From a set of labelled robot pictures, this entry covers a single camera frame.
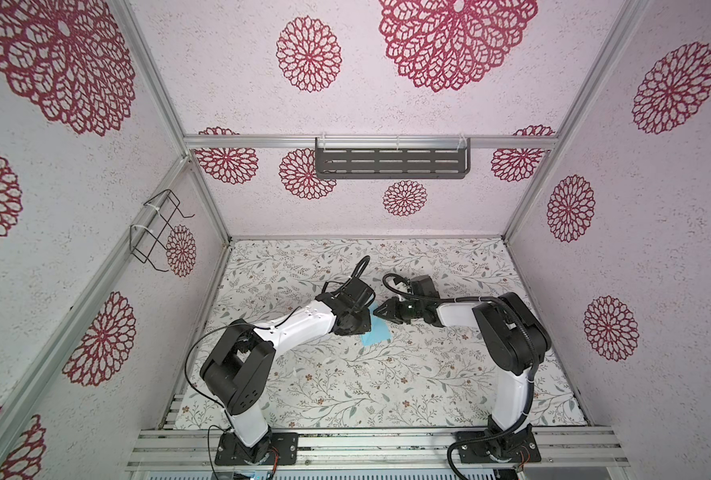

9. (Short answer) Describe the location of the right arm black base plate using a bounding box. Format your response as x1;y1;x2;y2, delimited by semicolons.
455;429;541;465

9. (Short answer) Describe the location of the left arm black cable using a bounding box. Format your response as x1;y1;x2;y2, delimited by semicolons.
184;255;373;480

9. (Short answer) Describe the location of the light blue square paper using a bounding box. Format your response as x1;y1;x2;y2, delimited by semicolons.
361;304;391;347

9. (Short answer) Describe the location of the dark grey slotted wall shelf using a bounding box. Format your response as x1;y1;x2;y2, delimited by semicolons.
314;138;471;180

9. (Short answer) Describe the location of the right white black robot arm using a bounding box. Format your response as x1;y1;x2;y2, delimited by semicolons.
375;292;551;452

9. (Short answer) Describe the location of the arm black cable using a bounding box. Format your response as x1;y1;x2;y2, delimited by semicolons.
381;272;541;480
184;255;373;480

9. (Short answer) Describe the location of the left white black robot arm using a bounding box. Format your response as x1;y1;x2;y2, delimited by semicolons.
200;295;373;464

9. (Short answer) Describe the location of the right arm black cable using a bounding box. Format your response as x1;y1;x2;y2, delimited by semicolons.
381;272;541;480

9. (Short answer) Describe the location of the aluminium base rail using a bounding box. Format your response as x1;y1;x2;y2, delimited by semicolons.
125;426;629;473

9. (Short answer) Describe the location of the black wire wall rack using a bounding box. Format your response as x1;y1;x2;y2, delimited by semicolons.
128;189;198;278

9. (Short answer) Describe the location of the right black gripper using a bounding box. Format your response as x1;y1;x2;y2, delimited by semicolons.
372;297;425;324

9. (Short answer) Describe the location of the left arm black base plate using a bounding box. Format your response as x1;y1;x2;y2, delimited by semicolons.
215;432;300;466

